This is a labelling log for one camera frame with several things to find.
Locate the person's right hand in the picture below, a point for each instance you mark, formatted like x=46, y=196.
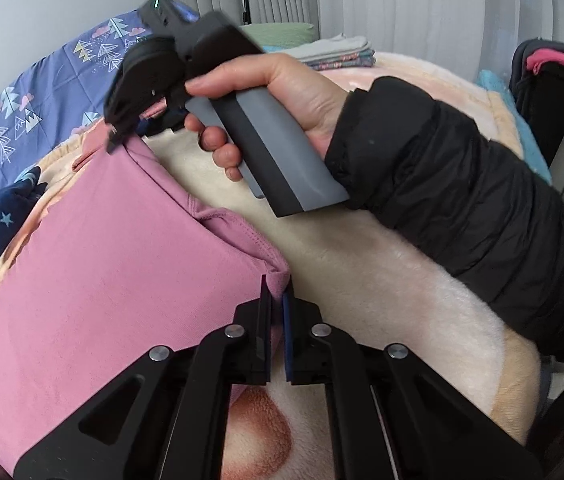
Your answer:
x=302, y=90

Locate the patterned folded garment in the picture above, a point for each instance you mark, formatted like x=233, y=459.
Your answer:
x=342, y=62

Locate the grey folded garment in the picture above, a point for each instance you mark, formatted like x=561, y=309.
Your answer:
x=332, y=45

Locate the light blue fleece sheet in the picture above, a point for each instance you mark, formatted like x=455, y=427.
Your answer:
x=507, y=110

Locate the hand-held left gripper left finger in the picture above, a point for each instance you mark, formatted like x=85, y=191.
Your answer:
x=264, y=320

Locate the folded salmon pink garment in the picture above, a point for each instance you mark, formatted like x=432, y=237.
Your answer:
x=93, y=142

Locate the person's right forearm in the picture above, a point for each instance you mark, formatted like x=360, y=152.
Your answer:
x=462, y=195

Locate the pink long-sleeve shirt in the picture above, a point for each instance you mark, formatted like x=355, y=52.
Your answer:
x=112, y=260

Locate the dark jacket with pink trim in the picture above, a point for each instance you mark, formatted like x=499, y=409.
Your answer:
x=537, y=85

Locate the blue tree-print quilt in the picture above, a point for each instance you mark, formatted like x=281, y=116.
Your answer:
x=52, y=90

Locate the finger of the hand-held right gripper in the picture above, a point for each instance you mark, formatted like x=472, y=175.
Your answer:
x=117, y=120

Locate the green pillow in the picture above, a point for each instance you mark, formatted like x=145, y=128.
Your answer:
x=282, y=35

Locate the white pleated curtain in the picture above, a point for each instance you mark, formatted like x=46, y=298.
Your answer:
x=412, y=5

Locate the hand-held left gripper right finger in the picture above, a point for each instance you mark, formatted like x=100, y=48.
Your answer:
x=287, y=330

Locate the peach printed fleece blanket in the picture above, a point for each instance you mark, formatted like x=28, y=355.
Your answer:
x=362, y=280

